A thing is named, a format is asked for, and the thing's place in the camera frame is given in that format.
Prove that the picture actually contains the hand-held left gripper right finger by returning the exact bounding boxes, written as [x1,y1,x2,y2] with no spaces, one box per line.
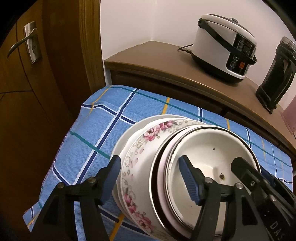
[178,155,272,241]

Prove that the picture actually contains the black rice cooker cord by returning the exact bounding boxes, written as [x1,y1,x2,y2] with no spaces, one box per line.
[177,44,195,55]

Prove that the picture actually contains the pink plastic bowl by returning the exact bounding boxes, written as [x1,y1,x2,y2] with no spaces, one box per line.
[158,126,232,237]

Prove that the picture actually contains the brown wooden door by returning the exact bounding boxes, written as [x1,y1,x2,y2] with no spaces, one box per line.
[0,0,93,241]

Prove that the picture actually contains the blue plaid tablecloth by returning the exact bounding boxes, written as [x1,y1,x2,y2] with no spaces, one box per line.
[22,85,293,241]

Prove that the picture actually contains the black thermos flask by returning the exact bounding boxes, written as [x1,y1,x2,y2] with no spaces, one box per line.
[255,36,296,114]

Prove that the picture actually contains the white rice cooker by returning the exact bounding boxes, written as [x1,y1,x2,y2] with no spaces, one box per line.
[191,14,258,84]

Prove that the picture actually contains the pink electric kettle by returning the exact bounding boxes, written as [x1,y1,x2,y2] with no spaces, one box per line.
[282,95,296,141]

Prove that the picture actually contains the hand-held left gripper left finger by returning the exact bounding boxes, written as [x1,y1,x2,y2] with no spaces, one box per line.
[32,155,122,241]

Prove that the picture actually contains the brown wooden cabinet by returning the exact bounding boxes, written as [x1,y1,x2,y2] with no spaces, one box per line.
[104,40,296,163]

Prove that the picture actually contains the cream enamel bowl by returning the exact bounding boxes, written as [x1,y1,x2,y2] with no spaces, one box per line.
[165,126,262,234]

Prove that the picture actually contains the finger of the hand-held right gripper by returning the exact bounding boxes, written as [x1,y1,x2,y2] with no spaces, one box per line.
[231,157,266,197]
[261,167,293,193]

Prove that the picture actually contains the white plate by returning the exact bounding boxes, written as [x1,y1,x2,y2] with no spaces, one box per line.
[110,114,199,241]

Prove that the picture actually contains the metal door handle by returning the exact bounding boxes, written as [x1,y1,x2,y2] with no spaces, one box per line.
[7,21,42,65]

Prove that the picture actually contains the wooden door frame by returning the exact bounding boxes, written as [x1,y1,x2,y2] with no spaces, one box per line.
[79,0,109,95]

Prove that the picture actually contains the pink floral deep plate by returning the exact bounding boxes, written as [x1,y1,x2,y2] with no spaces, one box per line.
[119,118,206,239]

